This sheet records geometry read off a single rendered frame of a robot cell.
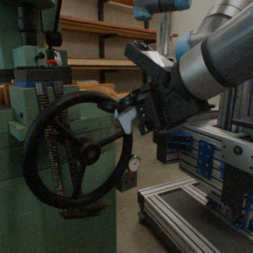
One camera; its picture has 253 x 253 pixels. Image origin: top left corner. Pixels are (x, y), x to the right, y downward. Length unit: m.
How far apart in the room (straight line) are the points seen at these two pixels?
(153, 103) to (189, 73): 0.08
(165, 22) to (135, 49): 0.88
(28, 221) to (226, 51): 0.68
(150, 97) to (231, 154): 0.52
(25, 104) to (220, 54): 0.41
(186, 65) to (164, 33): 0.95
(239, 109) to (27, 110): 0.86
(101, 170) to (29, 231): 0.29
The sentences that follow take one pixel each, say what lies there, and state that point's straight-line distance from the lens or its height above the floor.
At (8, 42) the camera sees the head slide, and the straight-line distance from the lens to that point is 0.89.
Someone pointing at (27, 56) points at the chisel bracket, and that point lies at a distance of 0.76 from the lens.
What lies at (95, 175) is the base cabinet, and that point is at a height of 0.63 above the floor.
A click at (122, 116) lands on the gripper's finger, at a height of 0.91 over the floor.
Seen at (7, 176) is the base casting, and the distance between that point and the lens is 0.68.
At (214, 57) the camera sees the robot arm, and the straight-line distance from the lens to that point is 0.29.
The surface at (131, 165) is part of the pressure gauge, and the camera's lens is 0.81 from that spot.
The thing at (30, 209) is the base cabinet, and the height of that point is 0.60.
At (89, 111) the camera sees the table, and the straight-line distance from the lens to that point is 0.72.
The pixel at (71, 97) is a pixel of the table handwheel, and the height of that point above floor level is 0.94.
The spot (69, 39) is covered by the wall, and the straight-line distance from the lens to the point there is 3.42.
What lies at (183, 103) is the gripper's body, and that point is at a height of 0.95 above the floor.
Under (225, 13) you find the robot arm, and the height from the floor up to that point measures 1.10.
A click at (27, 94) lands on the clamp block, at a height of 0.95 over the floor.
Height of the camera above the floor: 1.00
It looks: 15 degrees down
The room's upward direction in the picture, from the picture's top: straight up
